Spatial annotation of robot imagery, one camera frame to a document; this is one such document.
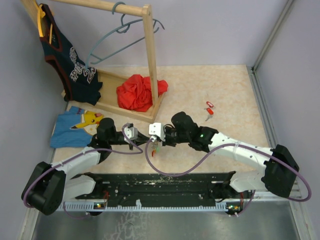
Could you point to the red tagged key far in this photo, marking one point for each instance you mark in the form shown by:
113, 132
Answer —
210, 104

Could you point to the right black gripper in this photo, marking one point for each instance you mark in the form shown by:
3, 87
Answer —
166, 142

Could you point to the navy basketball jersey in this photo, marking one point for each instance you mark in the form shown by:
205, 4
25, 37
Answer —
80, 83

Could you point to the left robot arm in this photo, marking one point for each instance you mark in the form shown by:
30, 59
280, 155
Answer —
52, 185

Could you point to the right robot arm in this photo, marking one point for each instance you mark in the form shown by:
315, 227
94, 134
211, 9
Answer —
272, 166

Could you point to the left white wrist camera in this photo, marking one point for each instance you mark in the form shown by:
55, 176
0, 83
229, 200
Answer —
130, 132

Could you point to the red tagged key near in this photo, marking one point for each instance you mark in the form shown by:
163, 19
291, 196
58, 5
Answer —
210, 113

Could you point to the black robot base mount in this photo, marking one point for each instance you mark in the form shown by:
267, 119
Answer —
156, 190

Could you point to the red tagged key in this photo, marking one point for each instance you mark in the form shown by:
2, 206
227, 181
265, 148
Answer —
210, 113
210, 104

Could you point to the red crumpled shirt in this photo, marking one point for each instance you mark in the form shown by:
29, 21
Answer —
135, 94

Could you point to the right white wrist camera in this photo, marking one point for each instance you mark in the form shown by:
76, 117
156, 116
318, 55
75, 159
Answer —
156, 132

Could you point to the teal wire hanger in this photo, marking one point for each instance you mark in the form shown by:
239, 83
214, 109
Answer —
118, 33

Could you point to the yellow plastic hanger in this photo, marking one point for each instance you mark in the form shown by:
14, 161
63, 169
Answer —
40, 16

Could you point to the aluminium frame rail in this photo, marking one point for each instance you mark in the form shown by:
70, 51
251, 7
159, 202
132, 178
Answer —
275, 80

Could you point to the grey slotted cable duct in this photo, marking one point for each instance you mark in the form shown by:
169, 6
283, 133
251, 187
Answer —
91, 206

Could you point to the red handled metal key organizer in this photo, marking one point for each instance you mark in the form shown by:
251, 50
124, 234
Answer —
155, 147

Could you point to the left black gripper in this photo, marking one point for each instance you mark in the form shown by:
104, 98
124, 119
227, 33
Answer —
140, 139

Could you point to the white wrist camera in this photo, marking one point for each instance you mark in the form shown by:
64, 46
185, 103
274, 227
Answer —
130, 132
156, 132

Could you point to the wooden clothes rack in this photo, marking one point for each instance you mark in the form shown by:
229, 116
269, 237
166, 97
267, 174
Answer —
86, 21

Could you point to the blue pikachu shirt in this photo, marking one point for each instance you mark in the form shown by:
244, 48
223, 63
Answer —
75, 128

